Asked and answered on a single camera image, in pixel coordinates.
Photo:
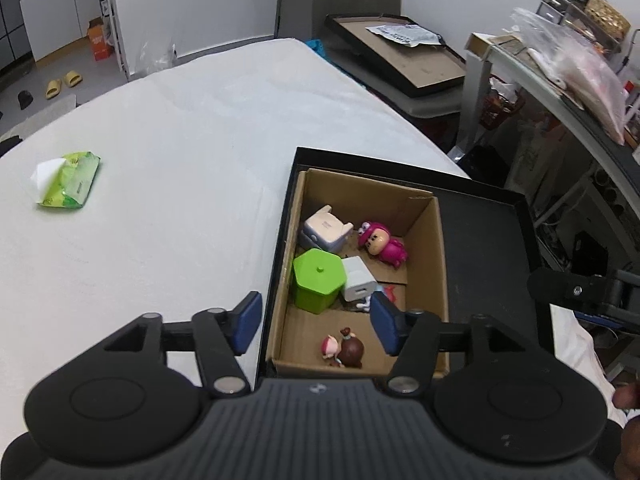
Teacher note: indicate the beige paper bag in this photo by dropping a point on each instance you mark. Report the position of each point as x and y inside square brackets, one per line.
[535, 160]

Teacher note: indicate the black shoe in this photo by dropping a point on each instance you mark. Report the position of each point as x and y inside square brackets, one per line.
[25, 99]

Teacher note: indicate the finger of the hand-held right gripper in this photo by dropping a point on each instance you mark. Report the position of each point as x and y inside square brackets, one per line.
[565, 289]
[605, 317]

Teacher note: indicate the yellow slipper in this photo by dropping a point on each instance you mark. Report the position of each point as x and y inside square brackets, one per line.
[53, 89]
[73, 78]

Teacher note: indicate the pink-capped small figurine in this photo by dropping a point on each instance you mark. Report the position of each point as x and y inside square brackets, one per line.
[330, 347]

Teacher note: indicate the white plastic mail package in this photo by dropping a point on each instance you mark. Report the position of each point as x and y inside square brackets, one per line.
[405, 34]

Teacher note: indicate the crumpled clear plastic bag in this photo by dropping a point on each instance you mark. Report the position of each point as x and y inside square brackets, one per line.
[155, 57]

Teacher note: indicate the white charger cube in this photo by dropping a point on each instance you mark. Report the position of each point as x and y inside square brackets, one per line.
[357, 277]

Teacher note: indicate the brown cardboard box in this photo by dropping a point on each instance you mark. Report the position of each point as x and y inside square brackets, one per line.
[425, 240]

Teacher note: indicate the orange plastic basket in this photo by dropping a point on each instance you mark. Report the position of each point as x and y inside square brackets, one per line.
[500, 110]

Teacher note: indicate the black shallow tray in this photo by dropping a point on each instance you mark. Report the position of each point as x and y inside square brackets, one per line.
[485, 240]

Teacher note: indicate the pink bear figurine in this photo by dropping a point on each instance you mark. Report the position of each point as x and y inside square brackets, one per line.
[382, 245]

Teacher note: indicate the small red white figurine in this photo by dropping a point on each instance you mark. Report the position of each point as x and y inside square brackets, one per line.
[387, 292]

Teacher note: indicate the green hexagonal container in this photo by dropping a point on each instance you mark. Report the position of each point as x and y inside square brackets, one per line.
[317, 277]

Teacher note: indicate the wicker basket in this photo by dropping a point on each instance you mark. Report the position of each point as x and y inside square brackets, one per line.
[607, 15]

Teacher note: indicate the black spray bottle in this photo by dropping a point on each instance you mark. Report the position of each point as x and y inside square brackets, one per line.
[105, 15]

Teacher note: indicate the teal cloth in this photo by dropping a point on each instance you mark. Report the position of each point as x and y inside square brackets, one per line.
[316, 48]

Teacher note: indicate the small grey drawer unit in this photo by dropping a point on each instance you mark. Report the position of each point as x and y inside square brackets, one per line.
[560, 5]

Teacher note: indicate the black box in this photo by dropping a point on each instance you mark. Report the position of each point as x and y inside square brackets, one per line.
[589, 252]

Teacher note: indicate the white lavender toy chair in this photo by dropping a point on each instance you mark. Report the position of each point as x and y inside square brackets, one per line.
[325, 230]

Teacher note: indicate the clear pink plastic bag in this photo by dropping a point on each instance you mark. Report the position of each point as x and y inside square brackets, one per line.
[580, 70]

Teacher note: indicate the grey metal desk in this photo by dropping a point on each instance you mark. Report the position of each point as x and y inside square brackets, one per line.
[475, 90]

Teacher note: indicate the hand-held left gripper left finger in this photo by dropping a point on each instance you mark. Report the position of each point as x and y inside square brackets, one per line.
[250, 320]

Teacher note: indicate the white cabinet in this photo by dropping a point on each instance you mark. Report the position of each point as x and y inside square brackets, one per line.
[65, 10]

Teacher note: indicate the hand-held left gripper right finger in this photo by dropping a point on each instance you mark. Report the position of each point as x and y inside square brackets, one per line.
[385, 325]

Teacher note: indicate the brown-haired small figurine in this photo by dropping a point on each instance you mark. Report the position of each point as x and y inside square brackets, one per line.
[352, 350]

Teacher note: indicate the black bag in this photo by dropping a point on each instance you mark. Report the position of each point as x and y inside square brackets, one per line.
[482, 165]

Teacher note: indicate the green tissue pack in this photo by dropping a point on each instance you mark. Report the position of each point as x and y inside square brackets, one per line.
[70, 185]

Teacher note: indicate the orange cardboard box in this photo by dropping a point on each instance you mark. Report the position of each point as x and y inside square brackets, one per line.
[100, 42]

